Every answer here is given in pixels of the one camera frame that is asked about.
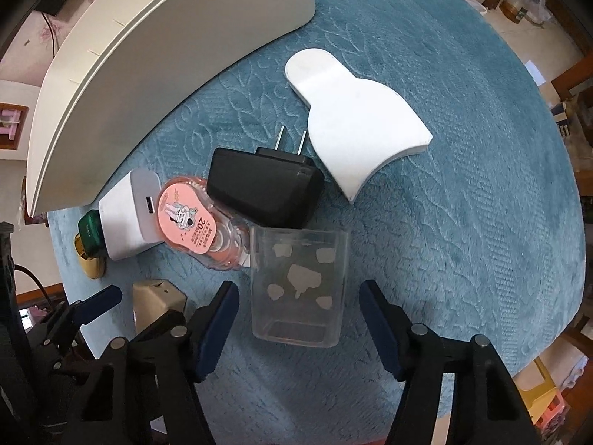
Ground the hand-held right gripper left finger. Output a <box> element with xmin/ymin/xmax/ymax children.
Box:
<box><xmin>76</xmin><ymin>280</ymin><xmax>239</xmax><ymax>445</ymax></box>

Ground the yellow plastic item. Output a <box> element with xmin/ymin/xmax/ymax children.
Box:
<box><xmin>514</xmin><ymin>357</ymin><xmax>557</xmax><ymax>395</ymax></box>

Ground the black television cable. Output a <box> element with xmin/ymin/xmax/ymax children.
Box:
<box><xmin>42</xmin><ymin>9</ymin><xmax>59</xmax><ymax>56</ymax></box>

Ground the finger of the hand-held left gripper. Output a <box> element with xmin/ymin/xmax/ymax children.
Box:
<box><xmin>32</xmin><ymin>285</ymin><xmax>123</xmax><ymax>363</ymax></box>

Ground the pink dumbbell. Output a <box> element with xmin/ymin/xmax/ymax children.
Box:
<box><xmin>0</xmin><ymin>106</ymin><xmax>29</xmax><ymax>151</ymax></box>

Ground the beige rectangular box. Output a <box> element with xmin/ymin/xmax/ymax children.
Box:
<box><xmin>132</xmin><ymin>279</ymin><xmax>188</xmax><ymax>334</ymax></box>

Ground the pink plastic stool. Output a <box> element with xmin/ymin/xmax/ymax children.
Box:
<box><xmin>537</xmin><ymin>394</ymin><xmax>568</xmax><ymax>432</ymax></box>

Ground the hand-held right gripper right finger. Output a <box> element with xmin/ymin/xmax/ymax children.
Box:
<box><xmin>359</xmin><ymin>279</ymin><xmax>533</xmax><ymax>445</ymax></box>

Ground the printed cardboard box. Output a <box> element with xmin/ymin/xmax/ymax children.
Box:
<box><xmin>551</xmin><ymin>97</ymin><xmax>593</xmax><ymax>149</ymax></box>

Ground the clear plastic cup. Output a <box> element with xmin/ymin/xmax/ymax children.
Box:
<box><xmin>250</xmin><ymin>226</ymin><xmax>349</xmax><ymax>348</ymax></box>

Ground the white charger block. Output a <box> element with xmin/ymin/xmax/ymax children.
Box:
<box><xmin>97</xmin><ymin>169</ymin><xmax>168</xmax><ymax>261</ymax></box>

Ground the pink correction tape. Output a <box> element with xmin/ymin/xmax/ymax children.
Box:
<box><xmin>155</xmin><ymin>175</ymin><xmax>260</xmax><ymax>272</ymax></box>

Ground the green perfume bottle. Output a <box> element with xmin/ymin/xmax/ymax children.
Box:
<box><xmin>74</xmin><ymin>210</ymin><xmax>109</xmax><ymax>260</ymax></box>

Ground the black plug charger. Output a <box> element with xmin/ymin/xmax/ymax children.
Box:
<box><xmin>206</xmin><ymin>126</ymin><xmax>326</xmax><ymax>230</ymax></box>

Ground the white scraper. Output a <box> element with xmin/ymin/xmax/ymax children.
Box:
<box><xmin>284</xmin><ymin>47</ymin><xmax>434</xmax><ymax>206</ymax></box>

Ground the oil bottle in bag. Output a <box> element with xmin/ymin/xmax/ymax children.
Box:
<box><xmin>500</xmin><ymin>0</ymin><xmax>554</xmax><ymax>26</ymax></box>

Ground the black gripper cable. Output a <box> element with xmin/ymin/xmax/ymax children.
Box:
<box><xmin>14</xmin><ymin>264</ymin><xmax>61</xmax><ymax>309</ymax></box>

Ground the white plastic storage box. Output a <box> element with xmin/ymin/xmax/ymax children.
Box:
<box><xmin>25</xmin><ymin>0</ymin><xmax>317</xmax><ymax>218</ymax></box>

